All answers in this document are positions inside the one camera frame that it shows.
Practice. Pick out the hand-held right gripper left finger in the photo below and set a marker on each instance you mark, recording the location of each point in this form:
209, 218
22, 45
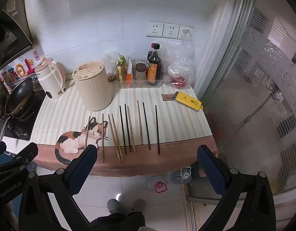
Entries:
84, 163

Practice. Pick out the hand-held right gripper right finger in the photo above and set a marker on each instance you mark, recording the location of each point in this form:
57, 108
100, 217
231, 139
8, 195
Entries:
210, 168

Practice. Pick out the dark wooden chopstick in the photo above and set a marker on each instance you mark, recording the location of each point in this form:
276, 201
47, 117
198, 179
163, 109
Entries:
157, 130
127, 127
122, 130
146, 125

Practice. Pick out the beige utensil holder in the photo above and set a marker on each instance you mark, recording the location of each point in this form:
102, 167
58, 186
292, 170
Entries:
92, 89

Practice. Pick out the black induction cooktop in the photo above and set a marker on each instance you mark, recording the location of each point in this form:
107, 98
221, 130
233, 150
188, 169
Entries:
27, 125

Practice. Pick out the clear jar with white lid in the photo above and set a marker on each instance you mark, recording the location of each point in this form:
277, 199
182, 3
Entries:
181, 174

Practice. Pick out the grey slipper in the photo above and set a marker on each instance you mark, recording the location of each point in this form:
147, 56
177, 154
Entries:
137, 205
114, 205

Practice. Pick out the clear container with red part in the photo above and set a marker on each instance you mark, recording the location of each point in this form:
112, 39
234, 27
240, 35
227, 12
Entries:
158, 185

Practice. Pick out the striped cat print tablecloth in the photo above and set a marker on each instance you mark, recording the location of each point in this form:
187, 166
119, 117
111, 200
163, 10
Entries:
177, 125

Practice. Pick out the black wok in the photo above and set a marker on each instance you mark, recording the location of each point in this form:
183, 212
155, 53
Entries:
20, 93

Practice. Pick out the person's legs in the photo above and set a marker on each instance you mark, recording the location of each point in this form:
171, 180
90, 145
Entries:
119, 221

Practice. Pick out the yellow flat case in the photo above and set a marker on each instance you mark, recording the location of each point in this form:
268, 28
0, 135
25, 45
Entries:
189, 100

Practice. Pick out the cream electric kettle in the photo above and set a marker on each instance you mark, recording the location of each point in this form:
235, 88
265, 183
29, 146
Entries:
50, 79

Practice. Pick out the brown card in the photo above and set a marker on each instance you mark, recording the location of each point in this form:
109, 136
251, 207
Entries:
167, 97

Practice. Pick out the yellow seasoning box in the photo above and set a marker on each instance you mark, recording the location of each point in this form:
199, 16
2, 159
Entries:
119, 73

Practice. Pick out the clear plastic organiser tray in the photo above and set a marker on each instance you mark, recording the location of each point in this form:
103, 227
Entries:
140, 83

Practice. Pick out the orange squeeze bottle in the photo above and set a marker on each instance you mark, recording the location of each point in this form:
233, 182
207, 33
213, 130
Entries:
129, 75

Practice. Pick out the clear bag of tomatoes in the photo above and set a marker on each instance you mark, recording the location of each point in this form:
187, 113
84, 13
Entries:
179, 69

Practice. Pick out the white plastic bag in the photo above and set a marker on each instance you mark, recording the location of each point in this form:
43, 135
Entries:
109, 62

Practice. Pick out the brown lidded jar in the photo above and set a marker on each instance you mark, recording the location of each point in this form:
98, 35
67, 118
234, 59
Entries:
140, 71

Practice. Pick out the dark soy sauce bottle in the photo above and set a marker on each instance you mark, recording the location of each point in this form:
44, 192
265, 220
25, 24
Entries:
154, 69

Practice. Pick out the range hood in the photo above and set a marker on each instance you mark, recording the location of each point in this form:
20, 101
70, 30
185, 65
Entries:
10, 36

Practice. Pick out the colourful wall sticker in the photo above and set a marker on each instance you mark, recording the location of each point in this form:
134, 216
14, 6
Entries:
18, 71

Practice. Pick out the white wall socket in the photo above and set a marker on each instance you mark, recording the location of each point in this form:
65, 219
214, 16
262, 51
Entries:
154, 29
171, 30
185, 33

